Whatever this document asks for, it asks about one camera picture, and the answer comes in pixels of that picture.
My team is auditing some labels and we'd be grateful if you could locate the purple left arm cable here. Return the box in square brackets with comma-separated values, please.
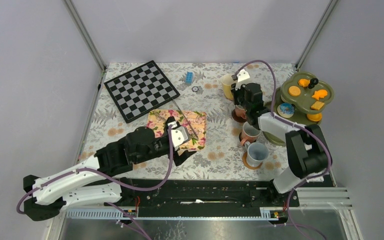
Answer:
[16, 124, 175, 240]

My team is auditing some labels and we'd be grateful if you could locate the floral serving tray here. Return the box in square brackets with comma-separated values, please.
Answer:
[146, 109, 207, 151]

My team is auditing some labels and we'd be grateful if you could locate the green three-tier stand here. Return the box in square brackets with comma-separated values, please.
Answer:
[261, 71, 335, 147]

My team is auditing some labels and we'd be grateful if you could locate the plain orange coaster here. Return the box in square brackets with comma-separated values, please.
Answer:
[242, 152, 263, 170]

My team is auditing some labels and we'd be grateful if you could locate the blue toy brick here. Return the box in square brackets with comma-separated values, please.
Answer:
[184, 72, 194, 85]

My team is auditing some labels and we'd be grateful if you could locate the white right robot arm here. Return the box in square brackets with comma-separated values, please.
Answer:
[231, 83, 332, 206]

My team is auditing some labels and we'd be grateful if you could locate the small pink handled cup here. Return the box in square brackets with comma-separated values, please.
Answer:
[234, 105, 247, 121]

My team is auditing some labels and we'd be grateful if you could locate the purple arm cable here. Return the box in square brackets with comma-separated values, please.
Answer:
[236, 59, 333, 240]
[16, 124, 175, 240]

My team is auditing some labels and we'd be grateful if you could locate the white mug with red handle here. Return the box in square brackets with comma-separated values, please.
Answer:
[239, 122, 261, 146]

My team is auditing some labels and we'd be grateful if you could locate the dark brown coaster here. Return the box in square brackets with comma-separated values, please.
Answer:
[231, 110, 247, 123]

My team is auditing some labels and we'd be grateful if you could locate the round brown cookie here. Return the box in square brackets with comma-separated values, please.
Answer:
[288, 85, 301, 97]

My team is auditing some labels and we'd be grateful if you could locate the square orange cracker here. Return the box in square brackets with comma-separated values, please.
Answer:
[310, 101, 325, 111]

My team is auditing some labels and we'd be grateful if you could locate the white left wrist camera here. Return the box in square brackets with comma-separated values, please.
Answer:
[168, 121, 191, 150]

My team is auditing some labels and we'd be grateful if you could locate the black white checkerboard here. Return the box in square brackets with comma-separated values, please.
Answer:
[104, 60, 180, 123]

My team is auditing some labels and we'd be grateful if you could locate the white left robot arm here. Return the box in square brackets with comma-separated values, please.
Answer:
[16, 116, 195, 221]

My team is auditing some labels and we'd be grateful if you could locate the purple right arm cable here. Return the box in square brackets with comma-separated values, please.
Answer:
[236, 59, 333, 240]

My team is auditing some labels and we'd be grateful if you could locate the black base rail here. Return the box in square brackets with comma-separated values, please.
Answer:
[115, 180, 300, 218]

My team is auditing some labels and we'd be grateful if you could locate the cream yellow cup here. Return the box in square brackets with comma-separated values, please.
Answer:
[220, 73, 234, 101]

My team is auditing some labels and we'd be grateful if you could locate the orange fish cookie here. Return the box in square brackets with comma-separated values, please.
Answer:
[311, 89, 328, 101]

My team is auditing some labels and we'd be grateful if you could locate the blue donut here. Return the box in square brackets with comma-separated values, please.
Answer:
[276, 102, 295, 119]

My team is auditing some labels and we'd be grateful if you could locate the white mug front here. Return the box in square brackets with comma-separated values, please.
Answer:
[244, 141, 269, 168]

